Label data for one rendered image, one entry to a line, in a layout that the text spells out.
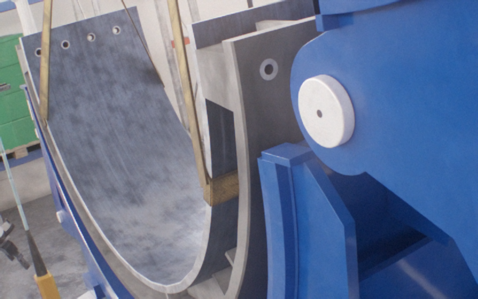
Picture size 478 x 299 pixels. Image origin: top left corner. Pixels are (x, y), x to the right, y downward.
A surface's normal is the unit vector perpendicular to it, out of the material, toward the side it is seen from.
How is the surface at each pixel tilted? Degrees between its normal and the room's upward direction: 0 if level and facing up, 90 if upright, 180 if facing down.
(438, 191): 90
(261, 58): 95
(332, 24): 94
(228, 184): 115
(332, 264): 90
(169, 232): 15
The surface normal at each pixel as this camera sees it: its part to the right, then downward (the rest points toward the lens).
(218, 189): 0.53, 0.52
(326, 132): -0.85, 0.31
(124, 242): -0.07, -0.87
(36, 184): 0.49, 0.14
